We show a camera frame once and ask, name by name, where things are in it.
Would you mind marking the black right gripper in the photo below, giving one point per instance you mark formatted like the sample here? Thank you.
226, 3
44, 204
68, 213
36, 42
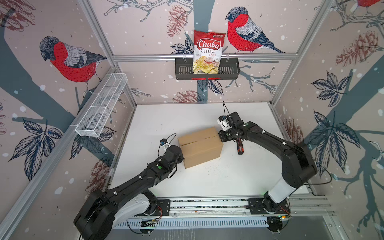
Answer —
220, 134

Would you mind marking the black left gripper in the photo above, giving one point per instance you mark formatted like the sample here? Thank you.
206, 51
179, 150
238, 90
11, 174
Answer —
181, 156

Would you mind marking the red black utility knife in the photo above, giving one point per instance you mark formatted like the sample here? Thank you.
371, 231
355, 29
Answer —
240, 147

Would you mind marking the brown cardboard express box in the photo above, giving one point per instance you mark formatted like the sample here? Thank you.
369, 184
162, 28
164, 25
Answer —
200, 147

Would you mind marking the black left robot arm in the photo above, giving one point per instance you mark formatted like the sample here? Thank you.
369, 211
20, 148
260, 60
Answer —
95, 219

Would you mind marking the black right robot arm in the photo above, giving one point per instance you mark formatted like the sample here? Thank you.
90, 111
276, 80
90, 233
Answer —
298, 165

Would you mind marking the Chuba cassava chips bag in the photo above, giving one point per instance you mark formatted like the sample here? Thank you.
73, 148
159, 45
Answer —
208, 49

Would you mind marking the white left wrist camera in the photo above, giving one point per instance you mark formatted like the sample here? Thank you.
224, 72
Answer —
164, 143

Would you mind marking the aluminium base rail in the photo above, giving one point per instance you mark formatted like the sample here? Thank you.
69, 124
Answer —
223, 212

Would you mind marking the black wire wall basket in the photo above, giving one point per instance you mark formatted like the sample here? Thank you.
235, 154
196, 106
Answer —
229, 69

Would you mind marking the white mesh wall shelf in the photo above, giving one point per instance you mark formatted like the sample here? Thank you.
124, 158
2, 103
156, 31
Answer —
98, 113

